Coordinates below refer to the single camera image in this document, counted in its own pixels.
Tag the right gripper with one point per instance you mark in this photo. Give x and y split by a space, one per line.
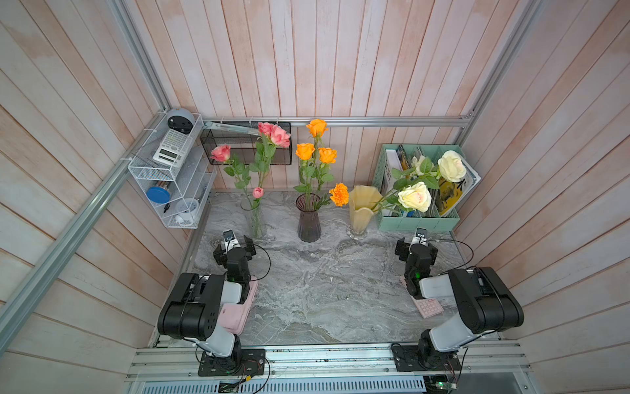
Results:
403 249

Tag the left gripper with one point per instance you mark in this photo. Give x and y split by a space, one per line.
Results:
220 256

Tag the pink tulip flower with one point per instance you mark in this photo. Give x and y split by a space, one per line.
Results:
257 192

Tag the cream white rose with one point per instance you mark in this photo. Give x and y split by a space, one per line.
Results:
450 168

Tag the orange marigold flower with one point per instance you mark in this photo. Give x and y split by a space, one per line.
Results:
338 196

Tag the pink rose flower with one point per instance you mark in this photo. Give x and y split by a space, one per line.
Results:
234 168

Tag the pink rose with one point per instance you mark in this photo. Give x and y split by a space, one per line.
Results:
265 152
266 129

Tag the small orange rose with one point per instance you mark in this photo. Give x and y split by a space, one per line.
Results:
305 153

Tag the large orange rose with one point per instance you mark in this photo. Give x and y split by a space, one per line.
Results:
326 157

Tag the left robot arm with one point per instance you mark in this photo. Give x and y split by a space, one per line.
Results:
192 309

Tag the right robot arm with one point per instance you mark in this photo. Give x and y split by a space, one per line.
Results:
484 303

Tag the clear glass vase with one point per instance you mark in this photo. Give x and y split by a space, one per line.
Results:
246 207

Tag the pink calculator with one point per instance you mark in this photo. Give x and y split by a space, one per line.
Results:
427 307

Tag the pink pencil case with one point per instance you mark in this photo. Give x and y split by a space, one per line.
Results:
234 317

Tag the yellow magazine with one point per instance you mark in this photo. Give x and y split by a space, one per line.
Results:
450 194

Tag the white cup on shelf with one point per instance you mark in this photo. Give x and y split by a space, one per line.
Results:
186 209

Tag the green file organizer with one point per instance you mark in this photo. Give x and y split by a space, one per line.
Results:
431 220

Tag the purple glass vase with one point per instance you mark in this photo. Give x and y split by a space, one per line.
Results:
309 226

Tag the yellow glass vase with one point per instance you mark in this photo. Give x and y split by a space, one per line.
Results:
363 202

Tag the white book in organizer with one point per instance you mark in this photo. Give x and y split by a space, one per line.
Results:
392 163

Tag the blue lid jar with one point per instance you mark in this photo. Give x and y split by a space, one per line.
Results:
159 192

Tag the white calculator on shelf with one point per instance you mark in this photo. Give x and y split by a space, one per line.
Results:
173 148

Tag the round black white device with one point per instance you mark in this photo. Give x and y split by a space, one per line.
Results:
181 120

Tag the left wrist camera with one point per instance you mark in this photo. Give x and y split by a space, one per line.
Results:
229 241

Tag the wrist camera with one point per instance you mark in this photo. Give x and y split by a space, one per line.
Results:
420 237
229 241

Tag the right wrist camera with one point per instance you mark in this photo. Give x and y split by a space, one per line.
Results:
420 237

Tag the white wire shelf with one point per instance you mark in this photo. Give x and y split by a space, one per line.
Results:
193 179

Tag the black wire basket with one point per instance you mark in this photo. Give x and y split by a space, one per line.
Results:
241 136

